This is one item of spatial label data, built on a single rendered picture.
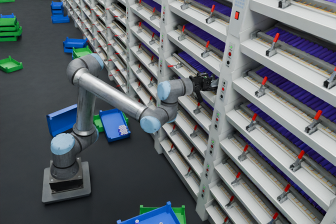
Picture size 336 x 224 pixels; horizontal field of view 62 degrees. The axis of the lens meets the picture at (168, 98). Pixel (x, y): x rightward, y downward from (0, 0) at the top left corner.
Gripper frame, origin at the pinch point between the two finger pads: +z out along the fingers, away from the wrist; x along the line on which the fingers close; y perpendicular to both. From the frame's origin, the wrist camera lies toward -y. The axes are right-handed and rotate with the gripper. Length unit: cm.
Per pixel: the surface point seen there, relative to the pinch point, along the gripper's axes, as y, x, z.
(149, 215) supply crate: -61, -22, -49
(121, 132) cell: -88, 83, -30
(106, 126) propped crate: -89, 97, -40
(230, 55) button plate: 23.5, -13.9, -9.0
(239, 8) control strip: 45.1, -13.9, -9.4
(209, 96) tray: -6.0, -1.6, -7.1
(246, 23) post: 39.9, -18.2, -7.7
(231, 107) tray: -3.1, -18.5, -5.2
